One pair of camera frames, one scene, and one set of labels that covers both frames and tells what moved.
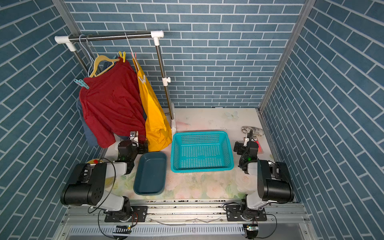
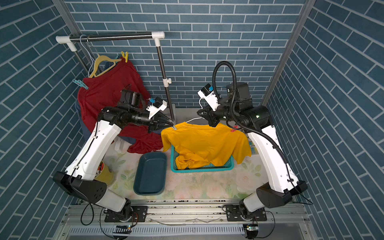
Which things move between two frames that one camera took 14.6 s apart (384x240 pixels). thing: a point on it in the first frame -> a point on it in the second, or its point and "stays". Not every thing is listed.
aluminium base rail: x=184 y=221 stays
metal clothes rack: x=157 y=34 stays
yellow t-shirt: x=157 y=125 -> x=195 y=144
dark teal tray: x=150 y=173 stays
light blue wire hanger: x=91 y=58 stays
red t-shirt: x=112 y=105 stays
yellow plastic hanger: x=96 y=63 stays
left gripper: x=140 y=147 -> x=152 y=121
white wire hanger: x=128 y=40 -> x=193 y=119
